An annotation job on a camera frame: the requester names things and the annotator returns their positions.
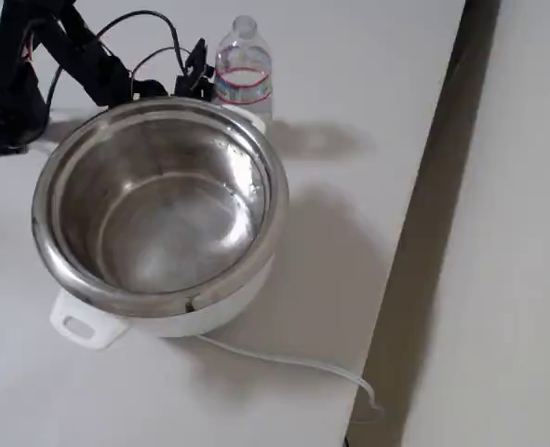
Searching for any clear plastic water bottle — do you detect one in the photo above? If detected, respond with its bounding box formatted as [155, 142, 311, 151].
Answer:
[213, 15, 275, 120]

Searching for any white cooker with steel pot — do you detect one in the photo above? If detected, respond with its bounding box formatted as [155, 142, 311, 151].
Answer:
[31, 97, 290, 318]

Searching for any white rice cooker body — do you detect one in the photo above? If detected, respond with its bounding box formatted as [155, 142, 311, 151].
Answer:
[48, 104, 275, 350]

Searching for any black camera circuit board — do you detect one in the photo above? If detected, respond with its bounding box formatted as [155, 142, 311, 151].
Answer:
[174, 69, 197, 99]

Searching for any black camera cable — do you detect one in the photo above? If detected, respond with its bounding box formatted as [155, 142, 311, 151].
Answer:
[45, 11, 185, 113]

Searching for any thin black wire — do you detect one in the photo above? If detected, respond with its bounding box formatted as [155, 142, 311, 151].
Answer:
[130, 46, 191, 81]

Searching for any red servo wire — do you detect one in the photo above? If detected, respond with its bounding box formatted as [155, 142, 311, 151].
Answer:
[20, 26, 37, 64]

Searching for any white power cord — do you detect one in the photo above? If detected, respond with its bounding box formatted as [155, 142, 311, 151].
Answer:
[195, 332, 385, 425]

